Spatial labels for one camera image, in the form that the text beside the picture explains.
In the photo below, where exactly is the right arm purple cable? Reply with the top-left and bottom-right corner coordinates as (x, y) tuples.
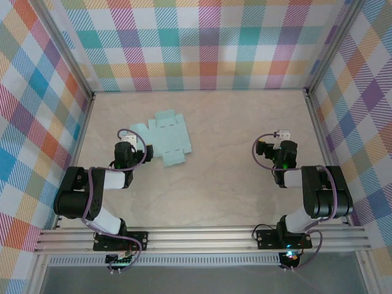
(251, 131), (341, 273)

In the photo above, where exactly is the aluminium frame post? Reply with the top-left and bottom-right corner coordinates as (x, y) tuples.
(304, 0), (367, 97)
(30, 0), (96, 102)

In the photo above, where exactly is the slotted grey cable duct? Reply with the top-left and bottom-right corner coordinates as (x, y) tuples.
(48, 255), (281, 266)

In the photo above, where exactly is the light blue paper box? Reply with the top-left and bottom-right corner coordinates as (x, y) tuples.
(127, 110), (193, 169)

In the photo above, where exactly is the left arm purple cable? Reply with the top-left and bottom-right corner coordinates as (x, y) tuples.
(81, 128), (148, 273)

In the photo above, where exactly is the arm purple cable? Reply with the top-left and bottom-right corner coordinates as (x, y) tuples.
(251, 131), (341, 273)
(81, 128), (148, 273)

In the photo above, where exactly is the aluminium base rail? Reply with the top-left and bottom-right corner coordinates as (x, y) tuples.
(33, 228), (373, 255)

